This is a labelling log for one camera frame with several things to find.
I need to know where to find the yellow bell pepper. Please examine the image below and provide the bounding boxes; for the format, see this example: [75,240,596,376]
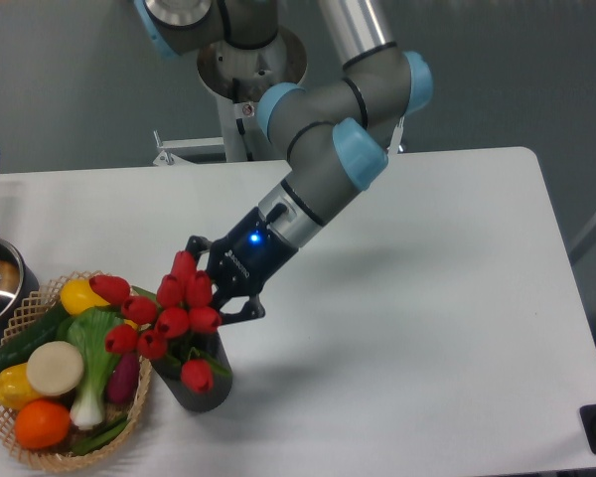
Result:
[0,363,43,410]

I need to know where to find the green bean pods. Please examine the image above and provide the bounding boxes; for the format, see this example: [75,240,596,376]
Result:
[71,414,128,456]

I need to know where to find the woven wicker basket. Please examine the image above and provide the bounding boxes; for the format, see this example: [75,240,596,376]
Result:
[0,271,152,474]

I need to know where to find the dark green cucumber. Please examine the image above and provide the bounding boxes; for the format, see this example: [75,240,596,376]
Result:
[0,303,70,373]

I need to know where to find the red tulip bouquet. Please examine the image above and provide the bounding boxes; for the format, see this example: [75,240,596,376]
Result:
[88,249,232,396]

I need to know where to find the purple sweet potato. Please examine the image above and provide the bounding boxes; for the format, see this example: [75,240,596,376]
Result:
[105,353,140,404]

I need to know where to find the yellow squash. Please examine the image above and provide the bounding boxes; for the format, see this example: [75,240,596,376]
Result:
[60,274,131,331]

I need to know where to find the orange fruit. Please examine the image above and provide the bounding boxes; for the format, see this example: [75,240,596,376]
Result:
[14,399,71,450]

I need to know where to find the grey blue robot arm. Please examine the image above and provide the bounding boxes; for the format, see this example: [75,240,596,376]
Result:
[135,1,433,324]

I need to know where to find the beige round disc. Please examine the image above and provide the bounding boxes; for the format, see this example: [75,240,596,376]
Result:
[26,341,84,397]

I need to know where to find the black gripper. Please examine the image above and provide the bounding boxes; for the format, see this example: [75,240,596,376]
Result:
[185,207,298,326]

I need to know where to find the green bok choy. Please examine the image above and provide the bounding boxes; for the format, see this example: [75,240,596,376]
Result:
[67,307,123,430]

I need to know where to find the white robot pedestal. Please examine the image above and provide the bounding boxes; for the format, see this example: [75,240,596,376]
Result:
[151,27,407,168]

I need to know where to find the dark grey ribbed vase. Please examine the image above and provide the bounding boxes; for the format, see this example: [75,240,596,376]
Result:
[151,333,232,413]

